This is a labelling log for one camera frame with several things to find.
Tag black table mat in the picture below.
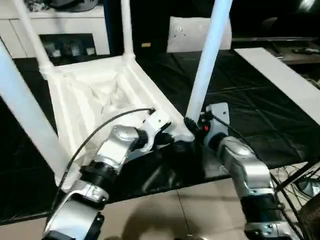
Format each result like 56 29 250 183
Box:
0 48 320 224

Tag white flat board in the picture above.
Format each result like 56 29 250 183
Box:
233 46 320 119

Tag black stand leg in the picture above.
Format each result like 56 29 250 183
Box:
274 161 320 191

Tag black cabinet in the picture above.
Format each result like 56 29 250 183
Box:
104 0 174 58

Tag dark low tv bench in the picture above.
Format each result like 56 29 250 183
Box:
269 40 320 66

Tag grey stand base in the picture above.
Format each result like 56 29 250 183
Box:
296 178 320 199

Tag black remote control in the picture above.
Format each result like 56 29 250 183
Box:
291 48 320 54

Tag brown woven stool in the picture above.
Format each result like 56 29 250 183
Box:
298 199 320 240

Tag white cabinet with glass doors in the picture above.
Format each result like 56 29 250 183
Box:
0 4 111 60

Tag grey round appliance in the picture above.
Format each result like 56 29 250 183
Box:
48 0 101 13

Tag black clutter pile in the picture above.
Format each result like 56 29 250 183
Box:
26 3 51 13

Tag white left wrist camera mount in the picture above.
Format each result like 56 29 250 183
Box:
139 109 174 154

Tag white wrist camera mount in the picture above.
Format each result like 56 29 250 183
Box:
139 109 174 154
203 101 231 149

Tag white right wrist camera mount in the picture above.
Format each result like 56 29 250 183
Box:
203 101 231 149

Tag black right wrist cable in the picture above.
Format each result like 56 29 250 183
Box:
206 111 306 240

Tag loose floor cables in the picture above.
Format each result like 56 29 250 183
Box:
271 161 320 216

